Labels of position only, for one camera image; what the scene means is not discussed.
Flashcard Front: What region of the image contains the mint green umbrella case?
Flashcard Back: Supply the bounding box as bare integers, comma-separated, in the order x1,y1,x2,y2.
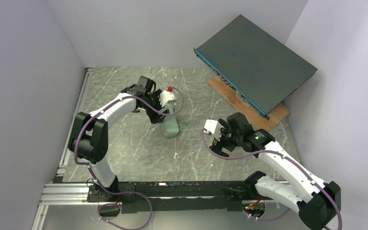
162,105,180,138

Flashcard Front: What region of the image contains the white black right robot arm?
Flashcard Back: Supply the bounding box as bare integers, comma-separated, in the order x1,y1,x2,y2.
201,112,343,230

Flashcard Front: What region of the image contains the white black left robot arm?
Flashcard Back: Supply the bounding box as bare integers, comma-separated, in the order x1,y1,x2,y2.
68,76,179,196

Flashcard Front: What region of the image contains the brown wooden board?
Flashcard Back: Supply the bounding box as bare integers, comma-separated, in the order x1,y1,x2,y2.
207,76,290,131

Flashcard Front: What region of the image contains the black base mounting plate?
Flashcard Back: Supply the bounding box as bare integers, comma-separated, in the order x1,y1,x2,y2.
86,181,261,214

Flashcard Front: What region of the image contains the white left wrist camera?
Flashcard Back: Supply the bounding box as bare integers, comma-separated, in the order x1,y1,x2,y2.
159,86,177,107

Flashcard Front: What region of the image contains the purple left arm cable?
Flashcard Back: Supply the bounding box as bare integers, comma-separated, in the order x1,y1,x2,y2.
69,86,184,230

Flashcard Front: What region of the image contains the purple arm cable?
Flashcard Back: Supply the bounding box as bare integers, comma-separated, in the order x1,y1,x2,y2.
200,128,343,230
69,86,184,230

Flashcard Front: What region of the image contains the dark grey network switch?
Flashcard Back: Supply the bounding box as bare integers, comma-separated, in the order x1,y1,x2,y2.
194,14,318,120

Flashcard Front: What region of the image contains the aluminium left side rail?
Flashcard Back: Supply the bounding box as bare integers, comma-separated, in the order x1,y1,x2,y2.
56,67,95,176

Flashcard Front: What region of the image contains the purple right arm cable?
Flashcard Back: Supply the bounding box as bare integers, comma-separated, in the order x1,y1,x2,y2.
200,128,343,230

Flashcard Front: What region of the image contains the aluminium front rail frame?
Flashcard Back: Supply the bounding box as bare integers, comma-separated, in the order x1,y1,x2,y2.
31,179,299,230

